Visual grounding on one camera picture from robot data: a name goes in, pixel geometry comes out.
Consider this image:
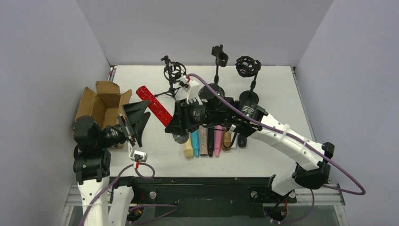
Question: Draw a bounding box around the silver glitter microphone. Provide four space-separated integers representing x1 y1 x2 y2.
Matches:
198 126 208 157

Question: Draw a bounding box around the blue microphone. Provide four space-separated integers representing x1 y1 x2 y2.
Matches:
190 130 200 158

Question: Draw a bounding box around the black round-base shock-mount stand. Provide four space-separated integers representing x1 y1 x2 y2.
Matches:
235 56 262 104

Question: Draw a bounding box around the aluminium frame rail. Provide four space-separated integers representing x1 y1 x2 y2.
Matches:
64 184 346 207

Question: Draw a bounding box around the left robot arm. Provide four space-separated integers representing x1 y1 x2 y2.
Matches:
72 100 151 226

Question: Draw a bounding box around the white microphone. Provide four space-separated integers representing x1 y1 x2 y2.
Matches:
231 133 238 149

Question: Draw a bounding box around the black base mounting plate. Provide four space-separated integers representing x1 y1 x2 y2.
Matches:
112 176 297 218

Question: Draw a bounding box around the cream microphone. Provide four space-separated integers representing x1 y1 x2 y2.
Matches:
183 137 194 159

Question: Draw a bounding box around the black clip microphone stand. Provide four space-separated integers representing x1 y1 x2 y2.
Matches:
211 44 229 94

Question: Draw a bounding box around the pink microphone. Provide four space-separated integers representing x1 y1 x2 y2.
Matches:
214 125 223 157

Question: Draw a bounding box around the red glitter microphone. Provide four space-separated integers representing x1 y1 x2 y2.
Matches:
136 86 190 144

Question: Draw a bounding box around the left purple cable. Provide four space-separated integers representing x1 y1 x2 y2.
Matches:
78 162 179 226

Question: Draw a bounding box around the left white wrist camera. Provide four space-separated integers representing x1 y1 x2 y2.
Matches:
128 146 148 162

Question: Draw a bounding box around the black tripod shock-mount stand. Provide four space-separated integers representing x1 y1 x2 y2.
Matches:
154 55 186 100

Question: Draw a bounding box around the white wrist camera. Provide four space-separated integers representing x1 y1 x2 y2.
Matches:
128 146 148 162
178 75 203 105

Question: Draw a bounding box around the black microphone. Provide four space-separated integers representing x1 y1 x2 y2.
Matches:
237 134 247 148
207 127 215 157

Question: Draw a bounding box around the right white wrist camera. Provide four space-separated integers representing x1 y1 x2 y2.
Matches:
178 75 203 105

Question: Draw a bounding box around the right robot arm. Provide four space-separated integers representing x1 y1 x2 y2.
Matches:
165 84 335 196

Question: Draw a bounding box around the brown cardboard box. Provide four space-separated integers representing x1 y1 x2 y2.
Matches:
72 81 132 153

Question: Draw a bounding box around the gold microphone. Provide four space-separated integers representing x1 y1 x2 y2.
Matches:
221 131 231 151

